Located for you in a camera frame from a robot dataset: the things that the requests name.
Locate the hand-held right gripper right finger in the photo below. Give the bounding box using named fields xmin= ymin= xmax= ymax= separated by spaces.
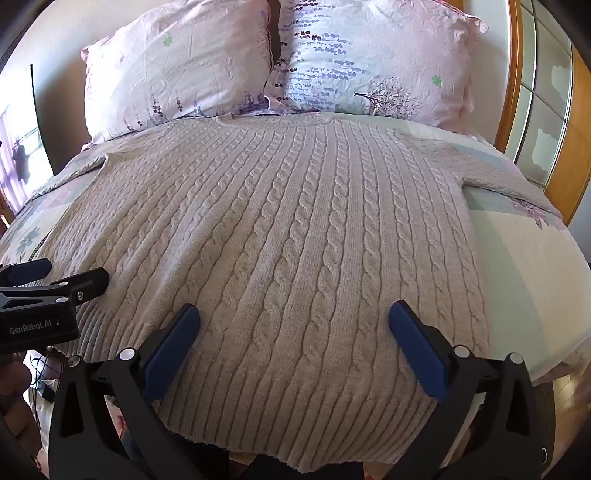
xmin=388 ymin=300 xmax=554 ymax=480

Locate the black cable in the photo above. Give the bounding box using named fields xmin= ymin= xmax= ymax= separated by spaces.
xmin=28 ymin=351 xmax=63 ymax=402

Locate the beige cable-knit sweater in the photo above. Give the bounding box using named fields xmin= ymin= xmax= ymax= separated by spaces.
xmin=28 ymin=112 xmax=550 ymax=474

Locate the pink pillow with tree print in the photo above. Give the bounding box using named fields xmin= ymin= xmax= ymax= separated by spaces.
xmin=264 ymin=0 xmax=489 ymax=132

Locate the floral bed sheet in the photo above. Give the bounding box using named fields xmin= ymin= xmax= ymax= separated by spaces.
xmin=0 ymin=110 xmax=591 ymax=480

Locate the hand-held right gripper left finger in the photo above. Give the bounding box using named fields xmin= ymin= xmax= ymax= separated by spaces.
xmin=48 ymin=303 xmax=201 ymax=480

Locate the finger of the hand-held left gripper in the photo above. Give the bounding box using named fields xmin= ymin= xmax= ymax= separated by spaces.
xmin=0 ymin=258 xmax=53 ymax=286
xmin=0 ymin=268 xmax=110 ymax=309

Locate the pink floral pillow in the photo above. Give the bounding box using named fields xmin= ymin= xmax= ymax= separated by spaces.
xmin=81 ymin=0 xmax=273 ymax=144

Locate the person's left hand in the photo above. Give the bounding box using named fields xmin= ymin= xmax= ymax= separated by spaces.
xmin=0 ymin=361 xmax=42 ymax=457

